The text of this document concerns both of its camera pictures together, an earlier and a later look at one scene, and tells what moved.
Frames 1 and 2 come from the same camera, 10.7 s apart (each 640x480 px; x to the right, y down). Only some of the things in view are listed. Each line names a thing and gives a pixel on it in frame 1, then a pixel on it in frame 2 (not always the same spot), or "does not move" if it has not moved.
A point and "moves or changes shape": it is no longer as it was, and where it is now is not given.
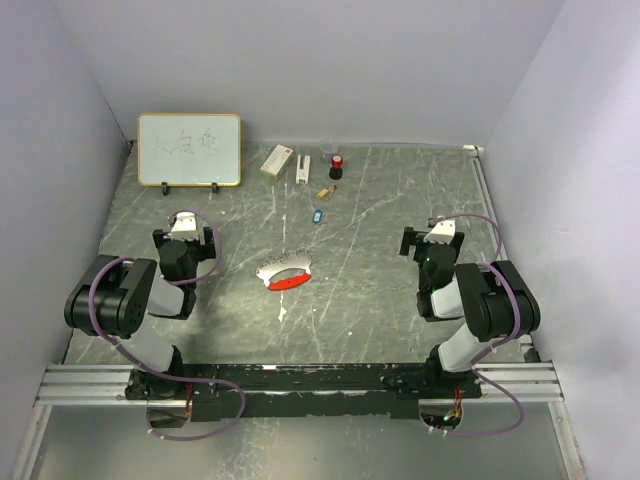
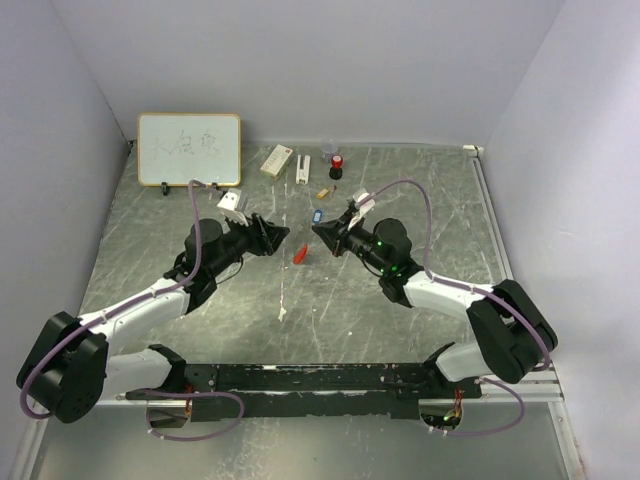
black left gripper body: [201, 251] → [241, 238]
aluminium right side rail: [475, 152] does not move
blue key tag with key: [317, 216] does not move
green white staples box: [275, 164] does not move
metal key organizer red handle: [289, 260] moves or changes shape
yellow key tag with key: [326, 191] does not move
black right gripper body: [415, 238] → [357, 240]
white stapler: [302, 174] does not move
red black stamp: [336, 172] does not move
